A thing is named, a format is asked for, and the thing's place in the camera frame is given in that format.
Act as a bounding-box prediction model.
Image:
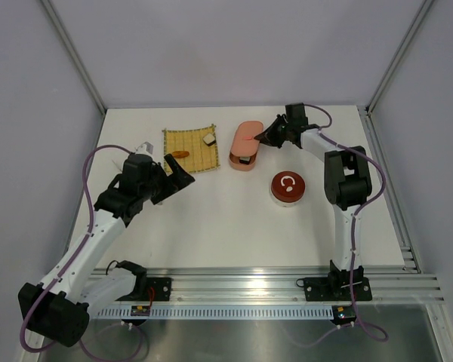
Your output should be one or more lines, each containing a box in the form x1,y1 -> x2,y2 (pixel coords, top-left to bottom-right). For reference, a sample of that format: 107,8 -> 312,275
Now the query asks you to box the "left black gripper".
139,155 -> 194,204

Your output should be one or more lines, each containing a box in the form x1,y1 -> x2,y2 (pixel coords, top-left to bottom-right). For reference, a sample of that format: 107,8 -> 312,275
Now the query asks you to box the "pink lunch box lid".
230,121 -> 263,158

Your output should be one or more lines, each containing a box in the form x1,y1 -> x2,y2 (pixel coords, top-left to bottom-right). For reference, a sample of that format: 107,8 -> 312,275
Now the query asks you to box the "white black sushi cube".
239,157 -> 251,164

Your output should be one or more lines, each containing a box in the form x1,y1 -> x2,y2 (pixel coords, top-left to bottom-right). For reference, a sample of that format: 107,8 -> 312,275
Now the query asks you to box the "red round bowl lid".
270,171 -> 306,201

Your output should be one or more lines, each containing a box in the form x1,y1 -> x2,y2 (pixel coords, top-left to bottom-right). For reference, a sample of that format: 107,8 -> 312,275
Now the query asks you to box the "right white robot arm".
255,103 -> 372,302

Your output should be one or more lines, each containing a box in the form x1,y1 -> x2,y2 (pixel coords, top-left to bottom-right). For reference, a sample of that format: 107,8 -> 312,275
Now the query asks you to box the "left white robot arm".
18,153 -> 195,353

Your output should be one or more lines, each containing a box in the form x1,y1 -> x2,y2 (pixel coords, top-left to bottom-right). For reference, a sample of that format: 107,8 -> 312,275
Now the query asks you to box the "pink oval lunch box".
229,152 -> 257,172

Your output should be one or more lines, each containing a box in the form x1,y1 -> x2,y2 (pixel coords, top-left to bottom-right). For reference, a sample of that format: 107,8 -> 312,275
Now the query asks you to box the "orange carrot piece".
172,151 -> 190,158

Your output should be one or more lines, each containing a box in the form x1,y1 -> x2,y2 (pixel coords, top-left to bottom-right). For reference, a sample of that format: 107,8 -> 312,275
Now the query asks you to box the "yellow bamboo mat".
162,124 -> 220,173

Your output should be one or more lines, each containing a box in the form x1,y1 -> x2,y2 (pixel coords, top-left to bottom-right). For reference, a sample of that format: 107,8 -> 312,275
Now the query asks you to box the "white brown sushi cube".
202,133 -> 217,146

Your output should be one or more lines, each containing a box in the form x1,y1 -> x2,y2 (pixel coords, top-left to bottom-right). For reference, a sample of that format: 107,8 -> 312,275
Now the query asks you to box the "round metal bowl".
270,191 -> 304,207

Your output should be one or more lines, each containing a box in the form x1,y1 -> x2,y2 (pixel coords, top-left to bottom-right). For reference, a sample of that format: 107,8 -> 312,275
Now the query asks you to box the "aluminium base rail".
148,267 -> 445,305

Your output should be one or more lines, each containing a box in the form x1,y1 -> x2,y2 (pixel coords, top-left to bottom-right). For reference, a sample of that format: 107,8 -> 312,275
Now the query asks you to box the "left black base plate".
118,277 -> 173,302

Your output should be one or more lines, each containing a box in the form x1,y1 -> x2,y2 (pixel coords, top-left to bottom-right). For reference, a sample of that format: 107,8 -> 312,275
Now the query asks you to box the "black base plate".
118,277 -> 173,302
295,277 -> 373,302

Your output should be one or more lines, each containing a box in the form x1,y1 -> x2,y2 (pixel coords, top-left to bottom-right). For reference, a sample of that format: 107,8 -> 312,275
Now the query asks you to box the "white slotted cable duct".
96,305 -> 334,321

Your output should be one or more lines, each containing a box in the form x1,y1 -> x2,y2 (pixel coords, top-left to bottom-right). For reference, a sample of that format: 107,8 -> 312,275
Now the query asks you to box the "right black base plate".
295,277 -> 373,302

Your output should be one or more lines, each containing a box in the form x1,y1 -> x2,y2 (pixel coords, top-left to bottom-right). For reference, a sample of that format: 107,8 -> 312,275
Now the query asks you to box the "right aluminium frame post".
365,0 -> 437,116

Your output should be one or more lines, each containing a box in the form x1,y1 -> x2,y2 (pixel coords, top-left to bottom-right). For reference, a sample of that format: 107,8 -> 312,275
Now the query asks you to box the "aluminium frame post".
38,0 -> 107,118
365,0 -> 437,116

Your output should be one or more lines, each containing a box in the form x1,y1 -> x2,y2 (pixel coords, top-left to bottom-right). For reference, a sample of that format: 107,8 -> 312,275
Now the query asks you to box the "left aluminium frame post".
38,0 -> 107,118

